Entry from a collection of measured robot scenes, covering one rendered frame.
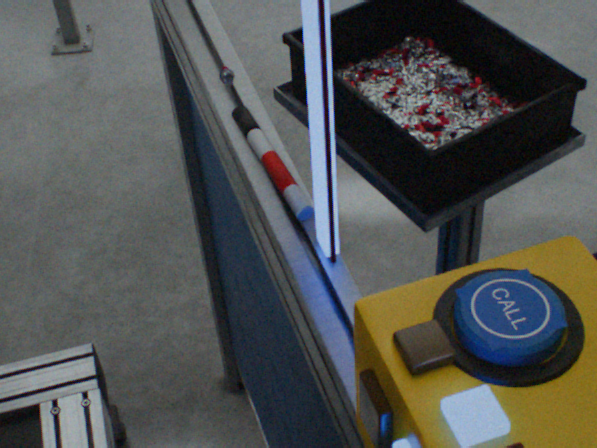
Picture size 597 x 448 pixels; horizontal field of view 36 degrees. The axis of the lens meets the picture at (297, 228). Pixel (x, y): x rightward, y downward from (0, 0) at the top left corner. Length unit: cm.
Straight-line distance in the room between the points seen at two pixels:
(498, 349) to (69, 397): 113
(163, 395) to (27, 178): 71
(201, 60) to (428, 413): 59
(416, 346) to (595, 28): 221
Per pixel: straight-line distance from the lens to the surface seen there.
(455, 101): 84
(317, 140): 58
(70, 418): 139
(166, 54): 113
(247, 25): 251
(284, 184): 70
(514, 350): 33
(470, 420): 32
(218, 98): 81
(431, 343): 33
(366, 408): 36
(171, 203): 199
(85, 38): 255
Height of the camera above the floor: 134
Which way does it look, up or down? 45 degrees down
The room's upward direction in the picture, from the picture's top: 5 degrees counter-clockwise
